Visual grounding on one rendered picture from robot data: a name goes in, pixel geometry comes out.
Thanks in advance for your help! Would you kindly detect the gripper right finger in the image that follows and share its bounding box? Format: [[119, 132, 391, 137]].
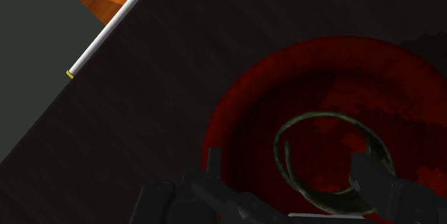
[[349, 151, 447, 224]]

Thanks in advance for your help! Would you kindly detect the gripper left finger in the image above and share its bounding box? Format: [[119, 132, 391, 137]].
[[130, 146, 291, 224]]

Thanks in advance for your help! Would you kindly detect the red plate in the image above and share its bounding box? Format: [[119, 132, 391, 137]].
[[201, 35, 447, 224]]

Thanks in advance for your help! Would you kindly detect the white stick with yellow tip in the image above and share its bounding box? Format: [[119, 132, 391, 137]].
[[65, 0, 163, 79]]

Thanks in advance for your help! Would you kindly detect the dark green curved ring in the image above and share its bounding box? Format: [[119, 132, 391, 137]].
[[273, 111, 397, 216]]

